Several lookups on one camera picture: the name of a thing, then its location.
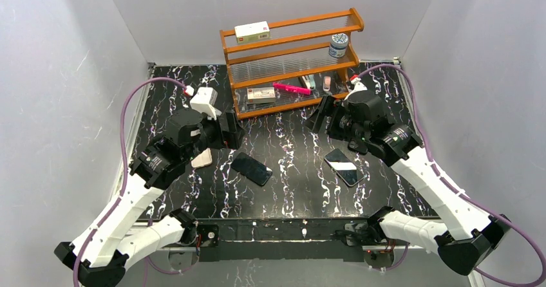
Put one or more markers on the beige phone case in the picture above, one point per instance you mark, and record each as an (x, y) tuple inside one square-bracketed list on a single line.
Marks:
[(202, 160)]

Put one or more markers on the white green correction tape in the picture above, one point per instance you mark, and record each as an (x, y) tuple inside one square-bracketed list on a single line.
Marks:
[(308, 81)]

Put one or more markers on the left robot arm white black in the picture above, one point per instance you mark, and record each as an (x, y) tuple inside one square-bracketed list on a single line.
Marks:
[(103, 253)]

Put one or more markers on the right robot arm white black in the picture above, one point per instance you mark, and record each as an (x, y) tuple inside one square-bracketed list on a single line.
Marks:
[(465, 236)]

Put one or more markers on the white green box top shelf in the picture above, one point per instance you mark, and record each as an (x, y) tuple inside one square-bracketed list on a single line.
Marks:
[(252, 32)]

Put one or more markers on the smartphone with silver edge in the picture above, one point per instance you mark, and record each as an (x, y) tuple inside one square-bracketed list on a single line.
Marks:
[(345, 168)]

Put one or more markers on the orange wooden shelf rack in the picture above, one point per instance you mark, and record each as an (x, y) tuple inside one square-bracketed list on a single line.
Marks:
[(296, 47)]

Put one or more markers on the pink marker pen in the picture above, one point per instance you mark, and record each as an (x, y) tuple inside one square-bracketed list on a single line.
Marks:
[(292, 89)]

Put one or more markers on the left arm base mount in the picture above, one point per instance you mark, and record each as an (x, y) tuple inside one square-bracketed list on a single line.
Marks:
[(183, 256)]

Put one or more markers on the small pink eraser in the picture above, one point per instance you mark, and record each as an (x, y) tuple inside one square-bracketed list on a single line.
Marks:
[(326, 83)]

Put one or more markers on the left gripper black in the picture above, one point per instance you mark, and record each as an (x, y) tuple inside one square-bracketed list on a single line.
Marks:
[(230, 129)]

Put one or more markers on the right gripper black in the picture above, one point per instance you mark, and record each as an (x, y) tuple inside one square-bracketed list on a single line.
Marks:
[(326, 118)]

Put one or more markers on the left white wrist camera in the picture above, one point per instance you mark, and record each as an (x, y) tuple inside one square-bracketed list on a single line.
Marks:
[(203, 100)]

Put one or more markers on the black smartphone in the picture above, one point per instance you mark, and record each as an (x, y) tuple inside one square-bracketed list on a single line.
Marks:
[(252, 169)]

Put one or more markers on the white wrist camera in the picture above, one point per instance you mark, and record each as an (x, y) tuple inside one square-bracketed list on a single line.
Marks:
[(357, 85), (203, 100)]

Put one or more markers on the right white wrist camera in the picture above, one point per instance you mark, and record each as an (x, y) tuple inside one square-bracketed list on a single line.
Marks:
[(357, 85)]

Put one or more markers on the white blue patterned jar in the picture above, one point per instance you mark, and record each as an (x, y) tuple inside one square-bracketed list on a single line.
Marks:
[(338, 45)]

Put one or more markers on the white red box bottom shelf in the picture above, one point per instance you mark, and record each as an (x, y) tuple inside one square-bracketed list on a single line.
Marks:
[(261, 95)]

